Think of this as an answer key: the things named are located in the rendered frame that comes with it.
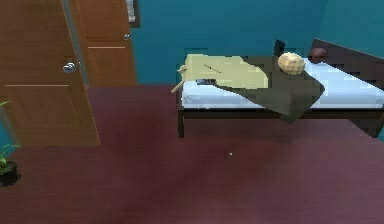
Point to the green potted house plant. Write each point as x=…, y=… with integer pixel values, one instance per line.
x=6, y=166

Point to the small silver door knob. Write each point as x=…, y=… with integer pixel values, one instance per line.
x=126, y=36

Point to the brown heart-shaped ashtray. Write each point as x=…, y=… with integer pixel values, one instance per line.
x=318, y=53

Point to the dark framed wall picture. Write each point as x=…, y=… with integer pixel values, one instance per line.
x=132, y=13

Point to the dark wooden bed white mattress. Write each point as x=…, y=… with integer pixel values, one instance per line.
x=346, y=90

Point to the small black box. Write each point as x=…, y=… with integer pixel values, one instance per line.
x=279, y=48

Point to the dark olive green blanket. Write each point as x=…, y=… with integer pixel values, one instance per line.
x=286, y=90

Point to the pale yellow cloth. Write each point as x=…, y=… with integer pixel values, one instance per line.
x=223, y=71

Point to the yellow woven ball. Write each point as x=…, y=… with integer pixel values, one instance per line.
x=291, y=63

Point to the brown wooden room door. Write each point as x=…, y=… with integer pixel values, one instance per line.
x=36, y=100
x=106, y=60

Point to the silver round door knob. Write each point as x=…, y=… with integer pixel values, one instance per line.
x=69, y=67

